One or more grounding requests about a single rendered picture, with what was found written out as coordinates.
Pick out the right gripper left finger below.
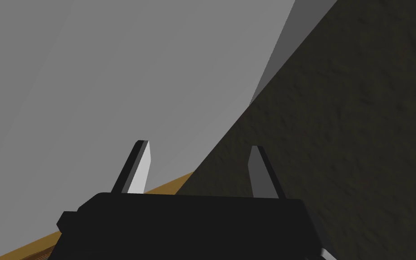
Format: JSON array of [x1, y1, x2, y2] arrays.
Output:
[[111, 139, 152, 195]]

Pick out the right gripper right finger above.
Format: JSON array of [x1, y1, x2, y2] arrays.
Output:
[[248, 145, 287, 199]]

